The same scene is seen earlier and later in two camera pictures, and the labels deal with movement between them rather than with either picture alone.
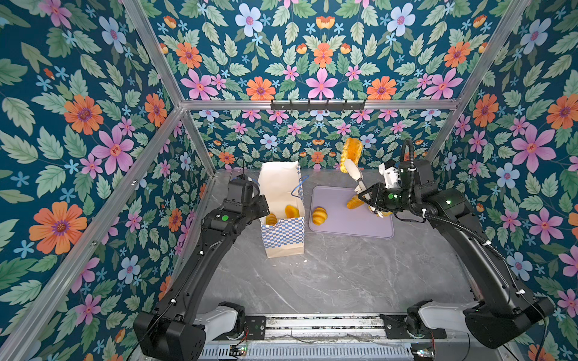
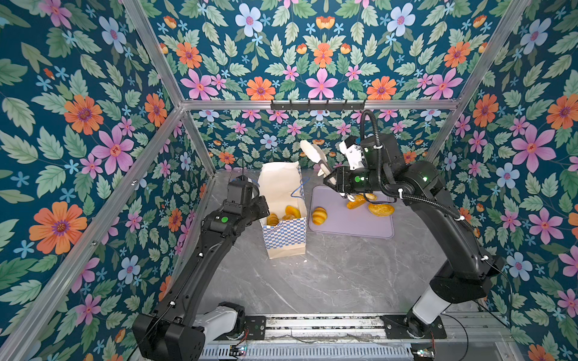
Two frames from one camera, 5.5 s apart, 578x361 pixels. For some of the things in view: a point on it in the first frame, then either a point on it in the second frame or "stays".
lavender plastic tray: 361,221 stays
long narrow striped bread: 271,219 stays
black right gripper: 376,194 → 342,174
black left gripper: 262,201 stays
